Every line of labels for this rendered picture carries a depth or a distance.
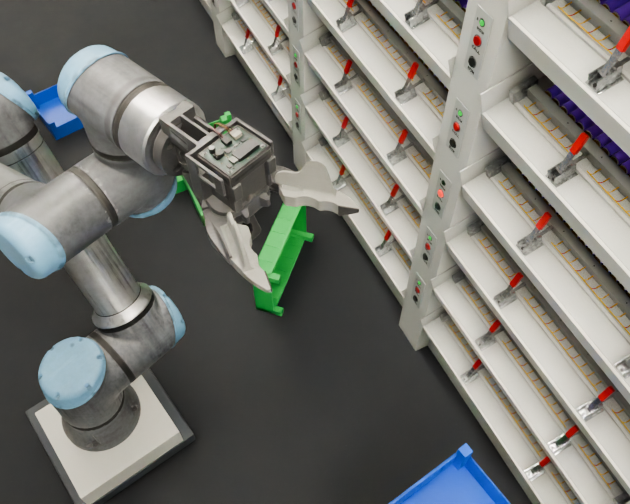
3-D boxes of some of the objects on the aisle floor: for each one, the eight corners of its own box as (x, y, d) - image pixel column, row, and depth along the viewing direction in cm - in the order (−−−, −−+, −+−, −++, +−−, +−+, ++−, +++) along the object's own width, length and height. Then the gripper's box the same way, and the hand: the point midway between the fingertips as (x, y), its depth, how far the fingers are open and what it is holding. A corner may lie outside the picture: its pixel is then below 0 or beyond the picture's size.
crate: (256, 309, 201) (250, 272, 185) (290, 231, 217) (288, 190, 201) (281, 316, 200) (278, 280, 183) (314, 237, 216) (314, 197, 199)
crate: (56, 140, 239) (49, 124, 233) (32, 108, 248) (25, 91, 242) (132, 104, 249) (127, 88, 243) (107, 74, 258) (101, 57, 252)
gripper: (99, 155, 67) (245, 270, 58) (233, 63, 74) (379, 153, 66) (121, 211, 74) (254, 320, 65) (241, 121, 81) (374, 209, 73)
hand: (315, 251), depth 68 cm, fingers open, 12 cm apart
